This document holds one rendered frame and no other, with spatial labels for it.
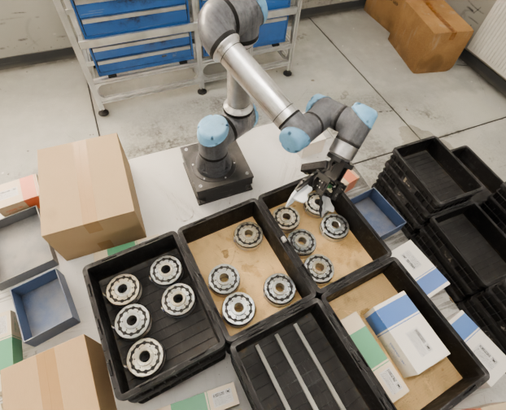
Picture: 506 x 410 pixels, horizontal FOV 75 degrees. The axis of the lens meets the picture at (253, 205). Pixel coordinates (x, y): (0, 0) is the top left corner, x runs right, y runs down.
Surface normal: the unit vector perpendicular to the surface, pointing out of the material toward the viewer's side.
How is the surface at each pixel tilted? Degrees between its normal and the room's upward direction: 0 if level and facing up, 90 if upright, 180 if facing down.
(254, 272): 0
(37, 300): 0
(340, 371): 0
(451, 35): 88
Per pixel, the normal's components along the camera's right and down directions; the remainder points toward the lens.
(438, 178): 0.05, -0.55
